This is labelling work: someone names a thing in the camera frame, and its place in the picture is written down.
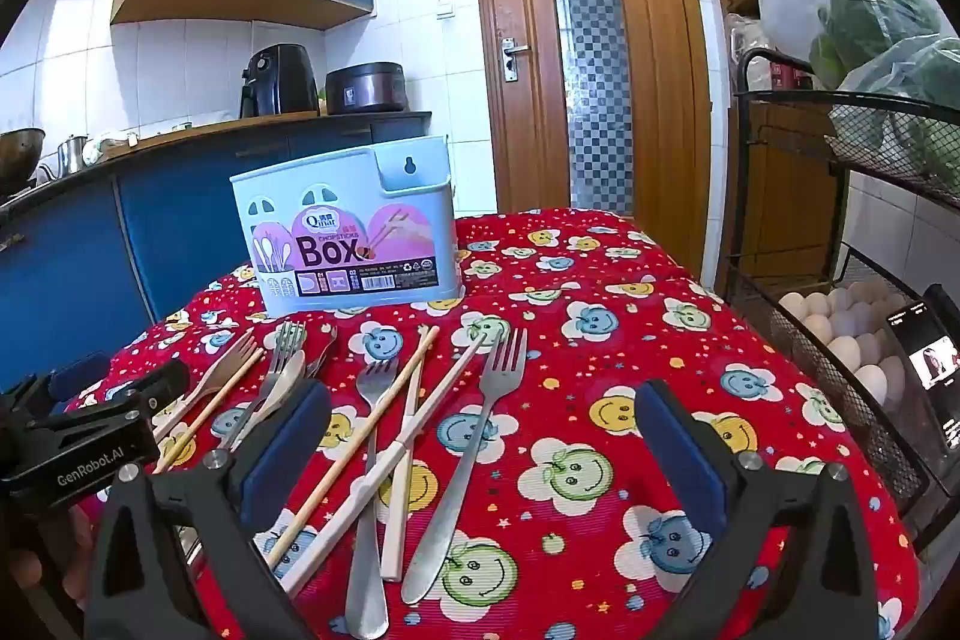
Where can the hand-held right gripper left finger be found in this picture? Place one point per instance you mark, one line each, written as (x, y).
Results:
(285, 452)

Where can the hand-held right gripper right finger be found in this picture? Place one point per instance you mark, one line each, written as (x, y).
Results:
(679, 460)

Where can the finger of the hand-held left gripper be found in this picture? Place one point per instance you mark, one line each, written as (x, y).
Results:
(161, 385)
(79, 381)

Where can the light wooden chopstick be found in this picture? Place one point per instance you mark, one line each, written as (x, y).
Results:
(217, 401)
(390, 396)

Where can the cream white spoon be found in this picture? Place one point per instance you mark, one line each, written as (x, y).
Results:
(289, 379)

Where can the brown wooden fork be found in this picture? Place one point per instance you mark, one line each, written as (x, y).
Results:
(236, 355)

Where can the slim stainless steel fork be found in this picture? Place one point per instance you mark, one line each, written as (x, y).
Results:
(289, 340)

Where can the white chopstick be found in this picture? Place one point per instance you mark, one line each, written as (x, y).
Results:
(401, 497)
(420, 430)

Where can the large stainless steel fork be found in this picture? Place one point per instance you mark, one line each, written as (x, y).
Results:
(504, 362)

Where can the light blue utensil holder box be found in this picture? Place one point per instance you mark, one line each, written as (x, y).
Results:
(352, 235)

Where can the person's left hand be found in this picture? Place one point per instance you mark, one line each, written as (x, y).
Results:
(81, 550)

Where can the red smiley flower tablecloth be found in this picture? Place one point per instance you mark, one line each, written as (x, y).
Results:
(585, 385)

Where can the blue kitchen base cabinet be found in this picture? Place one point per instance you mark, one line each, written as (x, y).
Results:
(172, 220)

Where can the pile of white eggs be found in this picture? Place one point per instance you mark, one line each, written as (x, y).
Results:
(847, 347)

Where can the steel kettle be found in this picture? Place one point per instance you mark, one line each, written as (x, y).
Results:
(71, 156)

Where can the metal wok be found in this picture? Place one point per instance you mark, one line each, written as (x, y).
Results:
(19, 156)

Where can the white cloth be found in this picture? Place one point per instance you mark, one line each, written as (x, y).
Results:
(109, 147)

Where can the black smartphone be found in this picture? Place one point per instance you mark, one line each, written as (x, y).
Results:
(926, 370)

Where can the wooden shelf cabinet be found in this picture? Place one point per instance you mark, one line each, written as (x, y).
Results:
(780, 183)

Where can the black air fryer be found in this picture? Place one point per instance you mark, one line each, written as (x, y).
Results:
(277, 81)

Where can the dark rice cooker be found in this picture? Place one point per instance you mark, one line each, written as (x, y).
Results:
(366, 89)

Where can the wooden door with glass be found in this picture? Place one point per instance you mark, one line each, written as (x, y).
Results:
(660, 85)

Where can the clear bag of white goods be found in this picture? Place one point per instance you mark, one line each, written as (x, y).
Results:
(750, 48)

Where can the bag of green vegetables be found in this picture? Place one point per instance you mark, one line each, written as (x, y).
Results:
(892, 33)

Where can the white light switch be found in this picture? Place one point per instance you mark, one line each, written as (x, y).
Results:
(446, 10)

